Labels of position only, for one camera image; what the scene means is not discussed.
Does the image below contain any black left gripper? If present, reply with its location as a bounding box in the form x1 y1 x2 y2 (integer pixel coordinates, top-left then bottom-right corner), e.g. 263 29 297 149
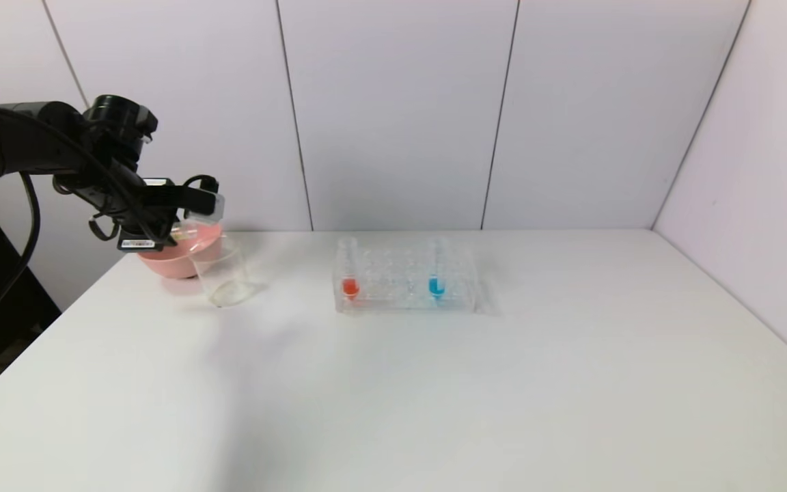
116 178 195 252

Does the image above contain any test tube with blue pigment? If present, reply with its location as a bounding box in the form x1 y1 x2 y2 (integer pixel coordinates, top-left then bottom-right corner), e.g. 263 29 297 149
426 236 448 301

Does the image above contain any clear glass beaker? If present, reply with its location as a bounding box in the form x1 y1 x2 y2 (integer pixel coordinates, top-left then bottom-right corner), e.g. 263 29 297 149
189 236 256 308

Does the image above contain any test tube with red pigment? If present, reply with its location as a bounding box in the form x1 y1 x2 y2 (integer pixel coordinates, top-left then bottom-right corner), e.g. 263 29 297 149
337 236 362 301

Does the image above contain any clear acrylic test tube rack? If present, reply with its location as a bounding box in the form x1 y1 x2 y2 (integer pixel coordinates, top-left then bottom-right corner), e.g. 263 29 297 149
332 238 480 315

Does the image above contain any pink plastic bowl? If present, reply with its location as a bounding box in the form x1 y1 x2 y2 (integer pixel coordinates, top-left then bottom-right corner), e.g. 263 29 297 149
137 222 225 279

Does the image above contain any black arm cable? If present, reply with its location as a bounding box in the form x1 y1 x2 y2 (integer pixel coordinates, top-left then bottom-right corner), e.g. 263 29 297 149
0 85 162 346

